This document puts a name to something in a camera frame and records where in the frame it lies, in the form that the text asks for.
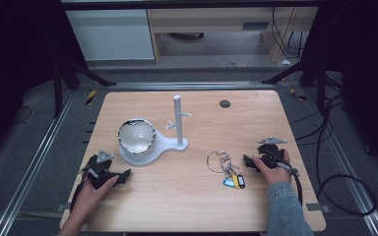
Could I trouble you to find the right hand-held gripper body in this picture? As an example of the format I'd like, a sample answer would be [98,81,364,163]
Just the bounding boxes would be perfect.
[257,137,288,170]

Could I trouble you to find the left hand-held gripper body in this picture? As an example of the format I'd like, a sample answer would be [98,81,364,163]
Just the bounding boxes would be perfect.
[86,148,115,191]

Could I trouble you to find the key bunch with coloured tags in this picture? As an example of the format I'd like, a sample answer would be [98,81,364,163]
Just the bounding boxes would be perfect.
[206,149,246,191]

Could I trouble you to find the person's right hand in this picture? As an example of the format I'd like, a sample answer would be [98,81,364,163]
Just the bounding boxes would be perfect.
[251,148,293,187]

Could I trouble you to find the person's left hand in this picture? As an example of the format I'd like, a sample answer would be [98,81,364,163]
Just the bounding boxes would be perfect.
[70,175,120,217]

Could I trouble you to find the white bowl with dark rim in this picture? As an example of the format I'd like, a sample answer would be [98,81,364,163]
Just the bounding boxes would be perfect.
[117,118,158,156]

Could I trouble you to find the yellow black tape strip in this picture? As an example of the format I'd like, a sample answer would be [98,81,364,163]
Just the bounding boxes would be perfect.
[289,87,308,102]
[85,88,98,107]

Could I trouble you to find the white key stand with pegs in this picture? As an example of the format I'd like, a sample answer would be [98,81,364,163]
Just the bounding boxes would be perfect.
[118,94,192,167]

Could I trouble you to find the black metal stand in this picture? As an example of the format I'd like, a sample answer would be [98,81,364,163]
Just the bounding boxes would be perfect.
[50,45,118,120]
[261,45,331,116]

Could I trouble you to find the white cabinet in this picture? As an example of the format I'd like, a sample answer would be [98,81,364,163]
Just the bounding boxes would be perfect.
[64,8,156,62]

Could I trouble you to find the left hand-held gripper cable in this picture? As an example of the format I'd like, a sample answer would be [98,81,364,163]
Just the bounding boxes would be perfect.
[69,167,96,212]

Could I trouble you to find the hand-held gripper cable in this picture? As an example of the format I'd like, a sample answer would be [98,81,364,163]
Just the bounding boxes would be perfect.
[274,156,304,207]
[69,167,96,212]

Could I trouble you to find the right hand-held gripper cable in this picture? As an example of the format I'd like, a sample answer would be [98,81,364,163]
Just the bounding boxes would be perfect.
[274,156,304,207]

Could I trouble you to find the aluminium floor rail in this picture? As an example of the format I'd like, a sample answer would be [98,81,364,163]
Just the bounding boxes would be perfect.
[0,88,77,236]
[303,88,378,236]

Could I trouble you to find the black looped floor cable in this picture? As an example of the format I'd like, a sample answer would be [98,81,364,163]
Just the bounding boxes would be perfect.
[314,93,378,217]

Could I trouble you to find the black hanging cables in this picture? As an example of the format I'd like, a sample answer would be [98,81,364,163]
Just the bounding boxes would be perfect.
[270,7,310,61]

